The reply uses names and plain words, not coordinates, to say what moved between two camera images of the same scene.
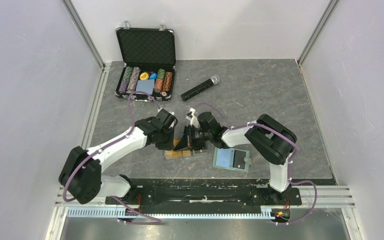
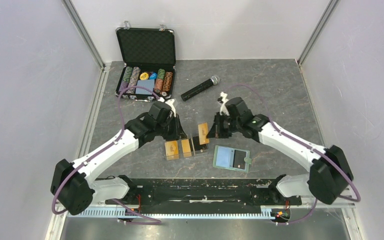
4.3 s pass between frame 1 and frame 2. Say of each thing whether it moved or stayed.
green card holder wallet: stayed
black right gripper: moved
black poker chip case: stayed
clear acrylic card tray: stayed
